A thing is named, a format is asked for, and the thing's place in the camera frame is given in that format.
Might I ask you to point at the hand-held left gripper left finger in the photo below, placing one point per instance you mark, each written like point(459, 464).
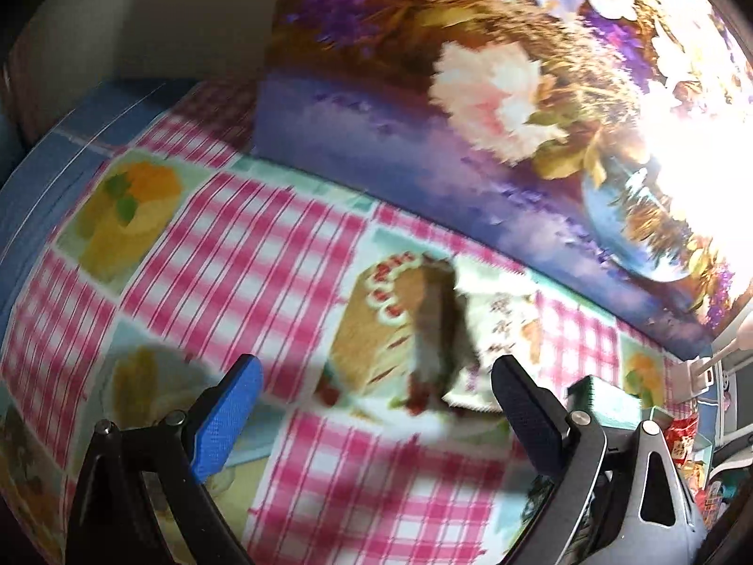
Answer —
point(226, 418)

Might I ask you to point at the pink checkered printed tablecloth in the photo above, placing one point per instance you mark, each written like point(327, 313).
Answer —
point(235, 259)

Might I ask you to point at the flower painting poster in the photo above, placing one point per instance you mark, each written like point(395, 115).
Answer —
point(382, 129)

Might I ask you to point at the white gooseneck lamp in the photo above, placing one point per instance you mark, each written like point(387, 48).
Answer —
point(735, 347)

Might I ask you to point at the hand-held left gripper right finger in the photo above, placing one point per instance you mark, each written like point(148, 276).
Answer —
point(526, 418)

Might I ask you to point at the teal cardboard tray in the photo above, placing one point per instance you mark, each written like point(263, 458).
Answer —
point(609, 403)

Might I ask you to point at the white packet with orange print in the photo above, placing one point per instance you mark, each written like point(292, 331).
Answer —
point(500, 335)

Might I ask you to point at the small red cartoon packet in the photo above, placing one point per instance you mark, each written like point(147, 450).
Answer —
point(682, 438)

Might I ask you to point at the white switch adaptor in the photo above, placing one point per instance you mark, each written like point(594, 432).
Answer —
point(700, 376)

